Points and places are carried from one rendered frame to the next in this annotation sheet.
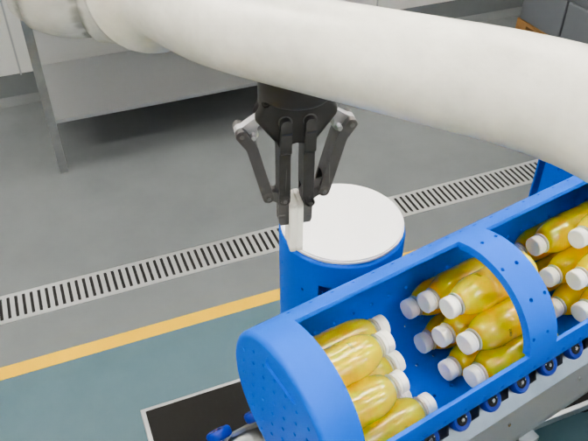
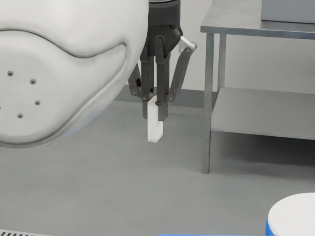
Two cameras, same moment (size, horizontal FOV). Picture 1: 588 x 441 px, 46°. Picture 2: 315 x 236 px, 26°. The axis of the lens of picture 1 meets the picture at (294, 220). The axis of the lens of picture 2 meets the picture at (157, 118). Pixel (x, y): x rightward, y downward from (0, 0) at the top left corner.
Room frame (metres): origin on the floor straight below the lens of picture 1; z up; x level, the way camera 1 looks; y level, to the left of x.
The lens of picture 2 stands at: (-0.21, -0.56, 1.98)
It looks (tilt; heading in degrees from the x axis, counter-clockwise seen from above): 25 degrees down; 34
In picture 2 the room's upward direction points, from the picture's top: straight up
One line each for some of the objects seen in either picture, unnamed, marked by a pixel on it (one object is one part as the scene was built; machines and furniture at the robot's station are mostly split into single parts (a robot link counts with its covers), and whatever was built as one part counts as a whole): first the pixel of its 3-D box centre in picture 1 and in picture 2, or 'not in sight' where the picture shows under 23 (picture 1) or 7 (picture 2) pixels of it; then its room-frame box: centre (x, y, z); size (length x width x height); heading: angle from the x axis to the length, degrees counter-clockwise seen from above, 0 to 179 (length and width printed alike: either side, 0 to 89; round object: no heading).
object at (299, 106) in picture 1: (295, 100); (155, 25); (0.61, 0.00, 1.67); 0.08 x 0.07 x 0.09; 102
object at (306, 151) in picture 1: (306, 154); (162, 68); (0.61, -0.01, 1.60); 0.04 x 0.01 x 0.11; 12
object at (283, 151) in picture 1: (283, 157); (147, 66); (0.60, 0.01, 1.60); 0.04 x 0.01 x 0.11; 12
